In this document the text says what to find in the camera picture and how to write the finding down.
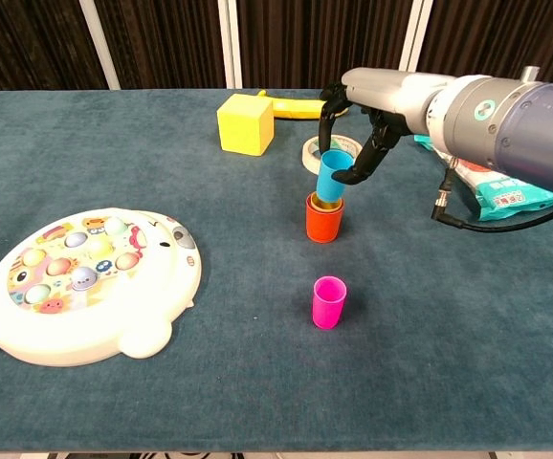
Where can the pink plastic cup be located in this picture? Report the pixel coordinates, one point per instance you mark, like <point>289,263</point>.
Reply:
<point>328,311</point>

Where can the yellow banana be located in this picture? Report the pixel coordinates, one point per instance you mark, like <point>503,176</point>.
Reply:
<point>295,109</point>

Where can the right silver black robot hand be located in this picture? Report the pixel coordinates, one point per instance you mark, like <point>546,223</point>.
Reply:
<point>391,93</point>

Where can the yellow foam cube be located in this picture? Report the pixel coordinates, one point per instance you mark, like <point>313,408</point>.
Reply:
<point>245,129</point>

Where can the orange plastic cup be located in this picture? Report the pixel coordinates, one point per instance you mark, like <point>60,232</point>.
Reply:
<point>324,227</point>

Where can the white partition post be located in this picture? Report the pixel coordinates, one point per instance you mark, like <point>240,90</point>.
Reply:
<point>99,48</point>
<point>413,38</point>
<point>228,48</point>

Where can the blue plastic cup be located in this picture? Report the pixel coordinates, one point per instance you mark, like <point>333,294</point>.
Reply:
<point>329,184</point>

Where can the white fish whack toy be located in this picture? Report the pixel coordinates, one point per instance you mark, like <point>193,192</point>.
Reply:
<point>90,330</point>

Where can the beige masking tape roll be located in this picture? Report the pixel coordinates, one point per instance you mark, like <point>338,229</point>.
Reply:
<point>309,155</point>

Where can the teal felt table cover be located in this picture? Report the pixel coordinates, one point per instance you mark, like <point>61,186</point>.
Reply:
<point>114,143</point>

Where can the yellow plastic cup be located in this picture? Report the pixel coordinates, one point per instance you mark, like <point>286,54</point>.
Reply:
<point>326,206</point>

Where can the teal clear snack bag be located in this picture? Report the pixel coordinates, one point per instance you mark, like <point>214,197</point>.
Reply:
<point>511,201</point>

